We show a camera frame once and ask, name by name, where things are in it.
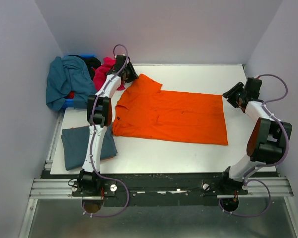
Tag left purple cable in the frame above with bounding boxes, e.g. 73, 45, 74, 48
82, 44, 131, 219

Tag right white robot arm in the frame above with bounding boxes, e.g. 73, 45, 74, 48
218, 76, 292, 194

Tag teal blue t shirt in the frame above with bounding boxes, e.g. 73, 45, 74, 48
46, 55, 97, 111

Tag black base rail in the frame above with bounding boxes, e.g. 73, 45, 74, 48
40, 171, 288, 208

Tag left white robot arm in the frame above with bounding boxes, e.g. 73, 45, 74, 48
77, 55, 138, 196

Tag purple cable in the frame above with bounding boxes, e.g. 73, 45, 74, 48
82, 44, 131, 219
218, 74, 289, 218

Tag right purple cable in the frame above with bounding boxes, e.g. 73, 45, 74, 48
218, 74, 289, 218

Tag orange t shirt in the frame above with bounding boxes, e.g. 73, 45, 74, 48
112, 74, 228, 146

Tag grey blue t shirt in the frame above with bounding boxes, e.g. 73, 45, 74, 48
61, 124, 117, 171

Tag blue plastic bin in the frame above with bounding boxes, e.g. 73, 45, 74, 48
61, 54, 96, 109

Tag aluminium frame rail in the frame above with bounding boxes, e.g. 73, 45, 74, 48
29, 179, 77, 199

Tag black t shirt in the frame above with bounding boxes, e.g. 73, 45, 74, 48
78, 56, 101, 78

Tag magenta pink t shirt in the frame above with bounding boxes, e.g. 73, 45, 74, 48
93, 57, 116, 91

